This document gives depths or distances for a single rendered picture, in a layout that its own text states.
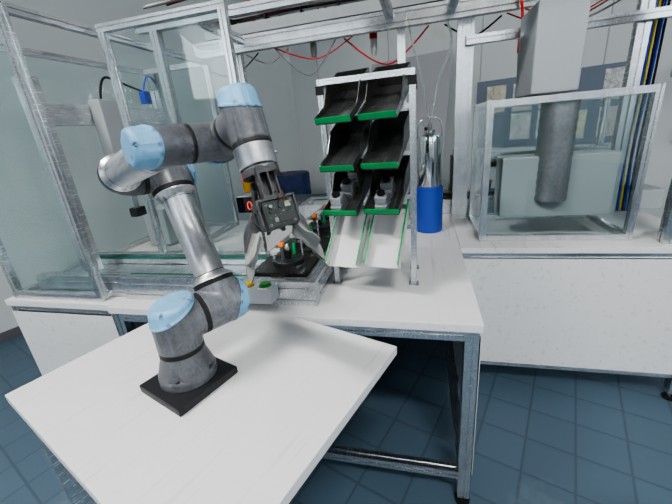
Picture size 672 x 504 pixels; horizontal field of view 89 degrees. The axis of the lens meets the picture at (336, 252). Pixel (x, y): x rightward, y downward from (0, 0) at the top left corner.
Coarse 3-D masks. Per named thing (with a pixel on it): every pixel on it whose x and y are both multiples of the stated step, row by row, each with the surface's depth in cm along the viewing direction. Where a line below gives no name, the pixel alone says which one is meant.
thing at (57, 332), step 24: (24, 312) 162; (48, 312) 160; (72, 312) 156; (96, 312) 153; (24, 336) 169; (48, 336) 164; (72, 336) 160; (96, 336) 156; (120, 336) 154; (48, 360) 171; (72, 360) 167
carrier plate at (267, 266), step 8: (272, 256) 155; (264, 264) 146; (272, 264) 145; (304, 264) 142; (312, 264) 141; (256, 272) 138; (264, 272) 137; (272, 272) 137; (280, 272) 136; (288, 272) 135; (296, 272) 134; (304, 272) 134
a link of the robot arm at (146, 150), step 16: (128, 128) 57; (144, 128) 58; (160, 128) 60; (176, 128) 62; (128, 144) 58; (144, 144) 57; (160, 144) 59; (176, 144) 61; (192, 144) 63; (112, 160) 75; (128, 160) 60; (144, 160) 58; (160, 160) 60; (176, 160) 62; (192, 160) 65; (112, 176) 79; (128, 176) 73; (144, 176) 72; (128, 192) 89; (144, 192) 94
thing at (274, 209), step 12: (252, 168) 60; (264, 168) 59; (276, 168) 60; (252, 180) 65; (264, 180) 61; (276, 180) 61; (264, 192) 59; (276, 192) 59; (264, 204) 59; (276, 204) 60; (288, 204) 60; (264, 216) 60; (276, 216) 60; (288, 216) 60; (300, 216) 61; (264, 228) 59; (276, 228) 65
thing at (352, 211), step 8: (360, 160) 138; (360, 168) 141; (336, 176) 135; (344, 176) 142; (368, 176) 132; (336, 184) 135; (360, 184) 137; (368, 184) 132; (360, 192) 133; (352, 200) 130; (360, 200) 125; (328, 208) 130; (352, 208) 126; (360, 208) 126
